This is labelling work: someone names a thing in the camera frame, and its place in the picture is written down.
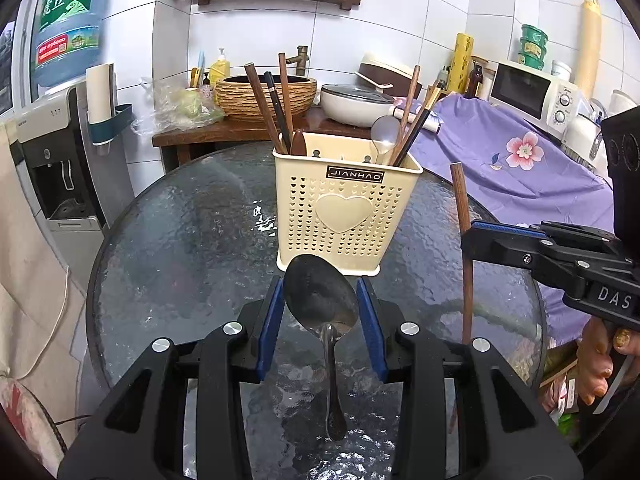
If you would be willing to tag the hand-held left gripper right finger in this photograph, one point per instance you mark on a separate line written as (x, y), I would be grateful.
(372, 325)

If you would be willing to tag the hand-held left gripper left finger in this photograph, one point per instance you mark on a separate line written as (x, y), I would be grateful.
(272, 325)

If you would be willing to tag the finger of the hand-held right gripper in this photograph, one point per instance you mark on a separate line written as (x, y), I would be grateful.
(500, 247)
(510, 226)

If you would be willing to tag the steel spoon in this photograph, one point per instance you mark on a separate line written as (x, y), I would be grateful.
(320, 295)

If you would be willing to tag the brown wooden chopstick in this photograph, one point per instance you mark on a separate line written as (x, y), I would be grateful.
(285, 90)
(434, 92)
(265, 110)
(426, 95)
(461, 195)

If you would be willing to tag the cream plastic utensil holder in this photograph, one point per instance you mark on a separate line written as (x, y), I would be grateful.
(300, 220)

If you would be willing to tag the black chopstick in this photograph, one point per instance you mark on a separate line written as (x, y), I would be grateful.
(419, 132)
(277, 107)

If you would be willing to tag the translucent grey spoon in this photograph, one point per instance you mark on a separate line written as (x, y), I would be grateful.
(384, 132)

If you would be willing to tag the person's right hand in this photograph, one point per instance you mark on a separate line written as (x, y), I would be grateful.
(595, 360)

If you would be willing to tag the purple floral cloth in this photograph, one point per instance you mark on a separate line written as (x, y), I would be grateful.
(525, 185)

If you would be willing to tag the white electric kettle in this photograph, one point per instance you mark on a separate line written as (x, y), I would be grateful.
(580, 132)

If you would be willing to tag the white jar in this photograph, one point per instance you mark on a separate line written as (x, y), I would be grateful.
(562, 71)

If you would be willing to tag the tall cream paper roll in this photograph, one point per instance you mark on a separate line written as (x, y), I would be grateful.
(589, 50)

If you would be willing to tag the white microwave oven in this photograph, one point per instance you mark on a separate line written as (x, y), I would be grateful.
(520, 90)

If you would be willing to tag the brown glass bottle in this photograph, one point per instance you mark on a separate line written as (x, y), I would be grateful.
(475, 82)

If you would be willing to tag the small clear bottle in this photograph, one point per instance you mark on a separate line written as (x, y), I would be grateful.
(443, 80)

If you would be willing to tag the yellow wrap roll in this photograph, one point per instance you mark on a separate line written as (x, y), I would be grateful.
(460, 62)

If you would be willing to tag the wooden washstand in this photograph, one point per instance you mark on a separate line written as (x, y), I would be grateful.
(225, 132)

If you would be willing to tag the white pan with glass lid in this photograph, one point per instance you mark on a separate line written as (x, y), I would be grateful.
(350, 107)

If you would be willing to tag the cream and brown rice cooker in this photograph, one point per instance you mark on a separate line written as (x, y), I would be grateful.
(380, 70)

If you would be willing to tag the woven pattern basin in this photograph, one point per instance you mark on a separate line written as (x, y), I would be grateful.
(235, 100)

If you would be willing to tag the clear plastic bag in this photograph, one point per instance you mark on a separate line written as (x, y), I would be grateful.
(175, 115)

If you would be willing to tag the beige cloth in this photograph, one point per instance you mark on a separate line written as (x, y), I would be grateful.
(35, 285)

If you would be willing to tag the small floral pump bottle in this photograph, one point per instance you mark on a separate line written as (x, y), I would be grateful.
(206, 91)

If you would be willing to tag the teal cup holder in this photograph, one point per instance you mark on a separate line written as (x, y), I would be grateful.
(112, 125)

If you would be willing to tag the yellow soap pump bottle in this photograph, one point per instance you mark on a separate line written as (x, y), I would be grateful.
(219, 72)

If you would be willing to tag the red floral cushion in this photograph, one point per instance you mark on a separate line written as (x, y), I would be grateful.
(20, 410)

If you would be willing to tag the bronze faucet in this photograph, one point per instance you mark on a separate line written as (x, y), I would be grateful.
(301, 57)

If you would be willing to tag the blue toothbrush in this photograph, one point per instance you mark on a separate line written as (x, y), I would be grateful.
(201, 62)

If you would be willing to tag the white paper cup stack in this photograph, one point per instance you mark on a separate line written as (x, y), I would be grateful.
(100, 95)

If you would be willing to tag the white water dispenser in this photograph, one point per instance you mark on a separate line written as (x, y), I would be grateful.
(45, 125)

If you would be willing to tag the blue water jug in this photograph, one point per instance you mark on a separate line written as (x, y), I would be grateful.
(70, 20)

